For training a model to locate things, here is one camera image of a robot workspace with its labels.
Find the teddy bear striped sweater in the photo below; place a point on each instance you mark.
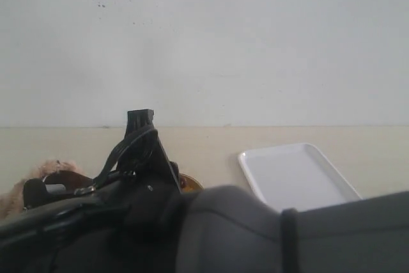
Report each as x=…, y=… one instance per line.
x=52, y=171

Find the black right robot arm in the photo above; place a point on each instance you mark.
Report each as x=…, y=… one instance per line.
x=225, y=229

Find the steel bowl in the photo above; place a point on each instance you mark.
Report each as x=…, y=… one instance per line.
x=189, y=184

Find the white rectangular tray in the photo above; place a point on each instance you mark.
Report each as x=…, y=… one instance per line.
x=296, y=176

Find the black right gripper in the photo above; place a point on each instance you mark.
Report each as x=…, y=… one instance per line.
x=122, y=217

